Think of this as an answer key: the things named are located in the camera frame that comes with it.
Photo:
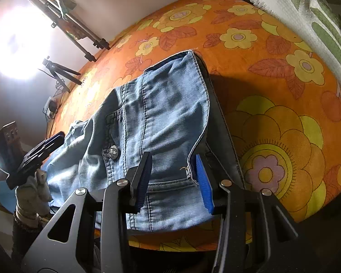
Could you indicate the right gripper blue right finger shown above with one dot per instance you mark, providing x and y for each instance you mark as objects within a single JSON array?
[{"x": 209, "y": 186}]

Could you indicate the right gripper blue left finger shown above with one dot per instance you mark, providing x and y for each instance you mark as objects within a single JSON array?
[{"x": 139, "y": 183}]

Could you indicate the light blue denim pants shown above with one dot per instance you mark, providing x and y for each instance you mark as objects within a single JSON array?
[{"x": 170, "y": 111}]

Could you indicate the white gloved left hand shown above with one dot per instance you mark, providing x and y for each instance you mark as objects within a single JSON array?
[{"x": 32, "y": 199}]

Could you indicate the blue chair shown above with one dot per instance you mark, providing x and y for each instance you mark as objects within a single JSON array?
[{"x": 7, "y": 197}]

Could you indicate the white power strip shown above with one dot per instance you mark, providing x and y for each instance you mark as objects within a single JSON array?
[{"x": 46, "y": 109}]

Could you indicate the black charger adapter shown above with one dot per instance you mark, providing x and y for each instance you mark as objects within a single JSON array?
[{"x": 53, "y": 106}]

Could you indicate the small black tripod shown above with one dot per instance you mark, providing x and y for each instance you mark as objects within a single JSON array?
[{"x": 56, "y": 70}]

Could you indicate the orange floral bed sheet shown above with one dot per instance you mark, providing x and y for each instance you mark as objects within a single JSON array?
[{"x": 281, "y": 102}]

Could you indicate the silver tall tripod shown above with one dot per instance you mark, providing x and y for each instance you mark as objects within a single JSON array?
[{"x": 59, "y": 12}]

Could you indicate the bright ring light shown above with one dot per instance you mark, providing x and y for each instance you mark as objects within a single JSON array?
[{"x": 26, "y": 38}]

